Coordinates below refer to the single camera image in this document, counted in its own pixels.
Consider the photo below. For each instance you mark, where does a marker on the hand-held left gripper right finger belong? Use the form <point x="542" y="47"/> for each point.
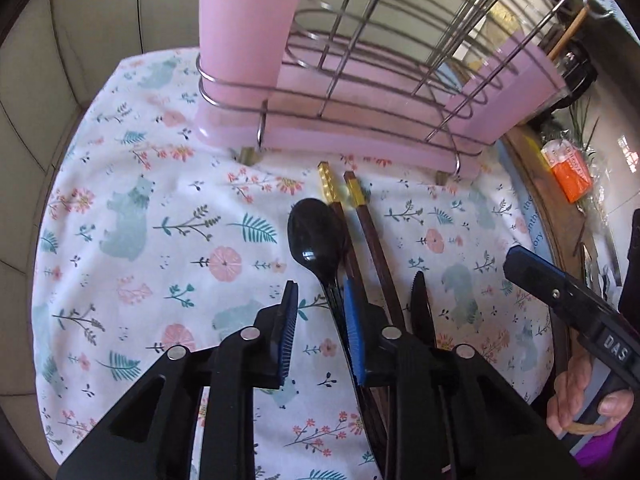
<point x="352" y="330"/>

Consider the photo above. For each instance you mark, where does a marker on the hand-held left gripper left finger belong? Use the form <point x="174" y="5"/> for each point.
<point x="287" y="330"/>

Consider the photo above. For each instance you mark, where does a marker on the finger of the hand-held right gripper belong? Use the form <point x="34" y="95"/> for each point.
<point x="535" y="270"/>
<point x="631" y="260"/>

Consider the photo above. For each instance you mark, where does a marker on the black plastic spoon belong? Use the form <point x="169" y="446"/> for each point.
<point x="317" y="235"/>

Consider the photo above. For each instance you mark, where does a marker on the dark gold-tipped chopstick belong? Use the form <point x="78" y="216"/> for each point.
<point x="370" y="240"/>
<point x="332" y="190"/>

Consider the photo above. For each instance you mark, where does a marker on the round pink plastic cup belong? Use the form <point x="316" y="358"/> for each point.
<point x="245" y="35"/>

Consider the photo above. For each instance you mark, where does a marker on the person's right hand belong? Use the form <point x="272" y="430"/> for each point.
<point x="567" y="395"/>

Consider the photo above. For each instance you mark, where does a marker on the metal shelf unit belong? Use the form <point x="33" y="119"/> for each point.
<point x="545" y="220"/>

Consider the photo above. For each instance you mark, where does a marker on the black serrated plastic knife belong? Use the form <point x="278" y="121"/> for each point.
<point x="421" y="305"/>

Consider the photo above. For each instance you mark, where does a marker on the purple garment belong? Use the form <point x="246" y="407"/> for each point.
<point x="600" y="450"/>

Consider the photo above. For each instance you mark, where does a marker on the orange packet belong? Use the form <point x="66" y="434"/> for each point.
<point x="567" y="170"/>

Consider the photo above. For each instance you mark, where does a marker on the green onions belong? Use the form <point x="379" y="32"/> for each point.
<point x="582" y="120"/>

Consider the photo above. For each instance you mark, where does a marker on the floral bear print cloth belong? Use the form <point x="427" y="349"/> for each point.
<point x="175" y="220"/>

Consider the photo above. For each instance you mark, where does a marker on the pink drip tray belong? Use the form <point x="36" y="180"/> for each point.
<point x="350" y="145"/>

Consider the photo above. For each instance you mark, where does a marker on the black blender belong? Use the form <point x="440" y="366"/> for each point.
<point x="577" y="70"/>

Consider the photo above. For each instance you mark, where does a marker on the grey base cabinets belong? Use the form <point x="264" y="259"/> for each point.
<point x="75" y="35"/>

